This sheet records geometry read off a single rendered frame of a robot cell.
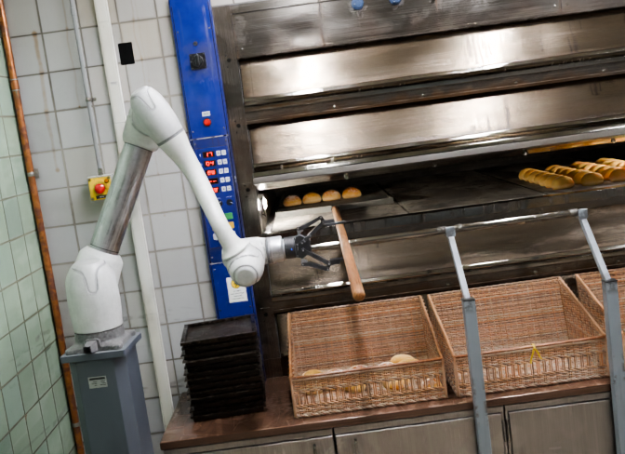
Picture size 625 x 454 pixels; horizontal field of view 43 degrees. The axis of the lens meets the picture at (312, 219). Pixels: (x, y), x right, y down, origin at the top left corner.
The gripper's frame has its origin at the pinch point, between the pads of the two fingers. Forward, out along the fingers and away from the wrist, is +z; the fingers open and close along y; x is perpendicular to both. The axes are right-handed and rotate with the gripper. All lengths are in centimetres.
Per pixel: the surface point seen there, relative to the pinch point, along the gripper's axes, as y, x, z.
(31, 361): 33, -21, -121
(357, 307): 36, -50, 3
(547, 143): -20, -39, 83
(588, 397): 67, 0, 78
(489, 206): 3, -54, 62
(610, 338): 44, 6, 85
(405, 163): -20, -39, 28
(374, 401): 59, -4, 4
